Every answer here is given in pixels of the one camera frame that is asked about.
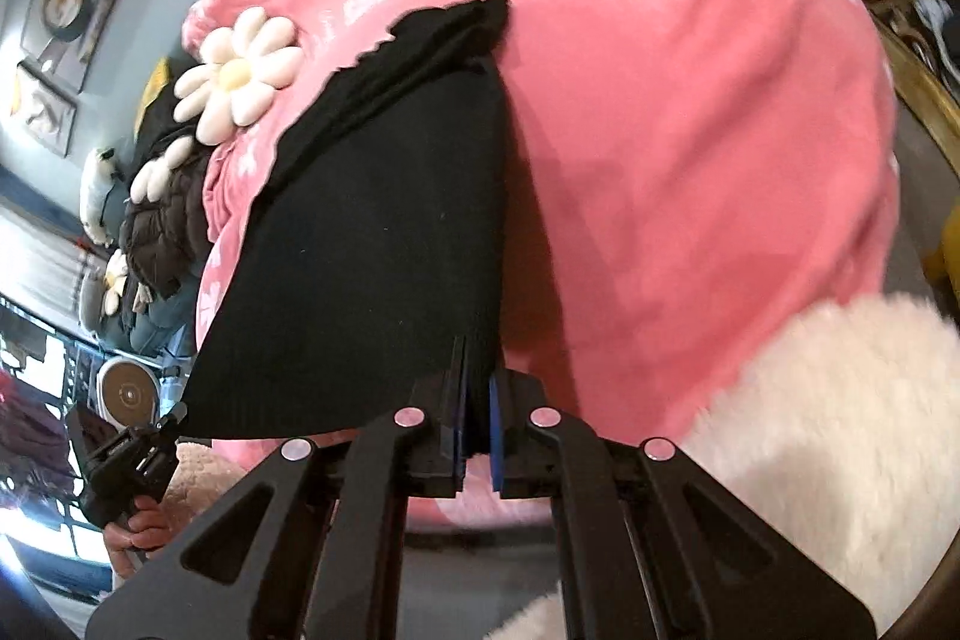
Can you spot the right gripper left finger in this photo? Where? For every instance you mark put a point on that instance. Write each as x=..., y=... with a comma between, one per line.
x=436, y=463

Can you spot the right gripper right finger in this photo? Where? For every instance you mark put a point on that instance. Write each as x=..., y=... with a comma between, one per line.
x=522, y=463

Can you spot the black knit garment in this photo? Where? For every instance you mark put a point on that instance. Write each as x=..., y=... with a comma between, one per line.
x=373, y=254

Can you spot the person's left hand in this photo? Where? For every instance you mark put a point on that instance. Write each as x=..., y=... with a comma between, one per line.
x=148, y=530

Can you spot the dark brown quilted pillow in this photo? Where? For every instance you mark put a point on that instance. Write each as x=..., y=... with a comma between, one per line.
x=166, y=241

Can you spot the white plush toy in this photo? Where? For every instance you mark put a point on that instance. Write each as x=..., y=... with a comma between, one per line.
x=99, y=175

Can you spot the white fluffy rug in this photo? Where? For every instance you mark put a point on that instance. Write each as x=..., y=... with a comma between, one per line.
x=843, y=434

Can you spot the pink plush blanket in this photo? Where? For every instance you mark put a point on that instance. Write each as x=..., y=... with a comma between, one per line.
x=691, y=173

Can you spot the white daisy flower pillow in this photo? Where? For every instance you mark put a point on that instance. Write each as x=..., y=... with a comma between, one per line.
x=242, y=69

